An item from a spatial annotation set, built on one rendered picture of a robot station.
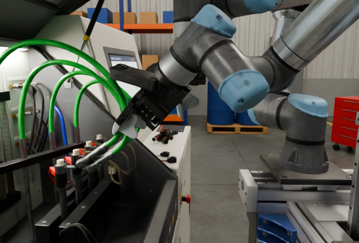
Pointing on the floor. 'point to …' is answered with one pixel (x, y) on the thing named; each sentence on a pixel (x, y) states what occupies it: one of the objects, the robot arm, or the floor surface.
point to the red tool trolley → (345, 122)
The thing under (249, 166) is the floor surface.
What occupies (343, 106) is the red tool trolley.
